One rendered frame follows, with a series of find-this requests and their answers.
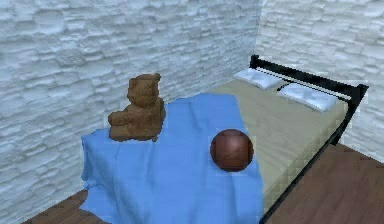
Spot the white pillow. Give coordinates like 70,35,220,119
232,67,284,91
276,82,339,114

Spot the blue blanket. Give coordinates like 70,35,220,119
80,92,264,224

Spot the brown basketball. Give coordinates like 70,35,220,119
209,128,255,173

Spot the black framed bed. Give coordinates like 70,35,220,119
209,54,370,224

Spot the brown teddy bear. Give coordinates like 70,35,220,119
107,73,167,143

